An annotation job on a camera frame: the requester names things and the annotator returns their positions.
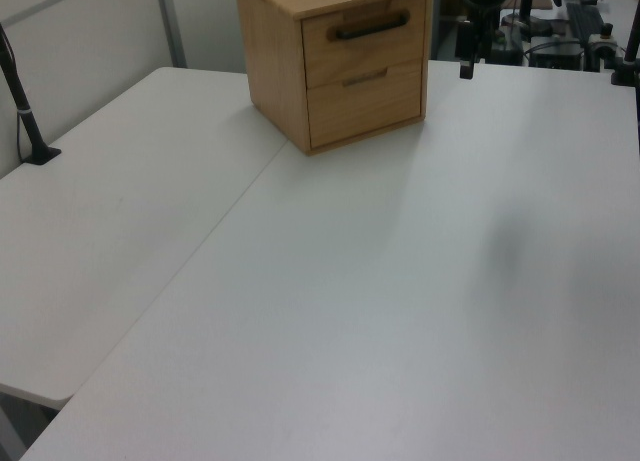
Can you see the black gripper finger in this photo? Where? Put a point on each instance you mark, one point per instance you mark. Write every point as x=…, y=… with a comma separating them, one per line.
x=481, y=46
x=467, y=56

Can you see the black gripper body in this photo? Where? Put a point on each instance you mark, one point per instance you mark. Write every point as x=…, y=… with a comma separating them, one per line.
x=484, y=6

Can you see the wooden drawer with notch grip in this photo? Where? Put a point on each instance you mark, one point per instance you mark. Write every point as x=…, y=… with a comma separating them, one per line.
x=367, y=108

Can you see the wooden two-drawer cabinet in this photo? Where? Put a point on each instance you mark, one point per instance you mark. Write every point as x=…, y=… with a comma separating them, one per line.
x=272, y=61

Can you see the black tripod pole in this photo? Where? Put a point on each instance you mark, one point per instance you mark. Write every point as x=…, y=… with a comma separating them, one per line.
x=526, y=3

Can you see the black equipment box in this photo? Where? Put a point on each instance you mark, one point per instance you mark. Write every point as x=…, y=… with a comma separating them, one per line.
x=556, y=57

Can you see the black keyboard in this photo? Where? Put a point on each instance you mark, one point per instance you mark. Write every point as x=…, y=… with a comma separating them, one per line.
x=586, y=21

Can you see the black clamp stand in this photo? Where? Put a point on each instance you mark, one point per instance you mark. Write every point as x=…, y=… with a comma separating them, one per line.
x=627, y=61

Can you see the black camera stand pole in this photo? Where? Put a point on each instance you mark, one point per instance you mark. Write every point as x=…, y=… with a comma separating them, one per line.
x=24, y=111

